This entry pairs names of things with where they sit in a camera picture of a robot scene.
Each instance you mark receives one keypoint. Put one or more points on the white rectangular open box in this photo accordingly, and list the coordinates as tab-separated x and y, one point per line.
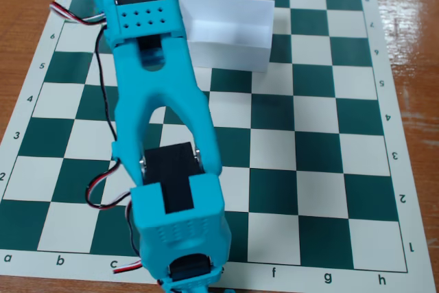
233	53

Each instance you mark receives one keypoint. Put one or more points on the green white chessboard mat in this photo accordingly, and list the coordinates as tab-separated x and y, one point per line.
308	135

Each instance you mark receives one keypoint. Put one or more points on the cyan robot arm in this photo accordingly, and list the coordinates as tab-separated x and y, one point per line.
137	77

